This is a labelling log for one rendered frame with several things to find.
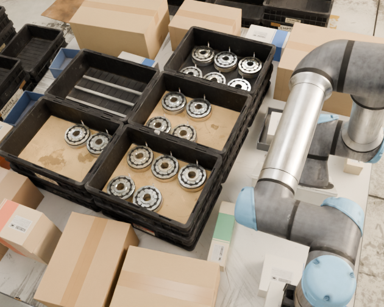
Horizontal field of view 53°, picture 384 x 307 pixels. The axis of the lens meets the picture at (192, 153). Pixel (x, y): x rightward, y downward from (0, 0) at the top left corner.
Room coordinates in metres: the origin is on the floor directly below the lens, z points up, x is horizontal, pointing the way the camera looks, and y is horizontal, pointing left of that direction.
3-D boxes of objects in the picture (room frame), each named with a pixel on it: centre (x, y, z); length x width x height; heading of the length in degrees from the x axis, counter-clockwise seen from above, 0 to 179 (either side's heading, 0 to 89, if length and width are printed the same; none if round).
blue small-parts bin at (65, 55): (1.51, 0.52, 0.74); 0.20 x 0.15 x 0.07; 70
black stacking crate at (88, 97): (1.17, 0.32, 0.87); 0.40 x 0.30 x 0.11; 59
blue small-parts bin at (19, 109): (1.23, 0.71, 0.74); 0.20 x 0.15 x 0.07; 156
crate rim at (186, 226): (0.70, 0.14, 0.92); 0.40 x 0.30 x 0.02; 59
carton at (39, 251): (0.59, 0.62, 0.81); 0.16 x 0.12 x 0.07; 63
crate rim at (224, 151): (0.96, -0.02, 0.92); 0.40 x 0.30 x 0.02; 59
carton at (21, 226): (0.59, 0.62, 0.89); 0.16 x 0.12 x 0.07; 61
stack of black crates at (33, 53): (2.03, 0.94, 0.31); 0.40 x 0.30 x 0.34; 154
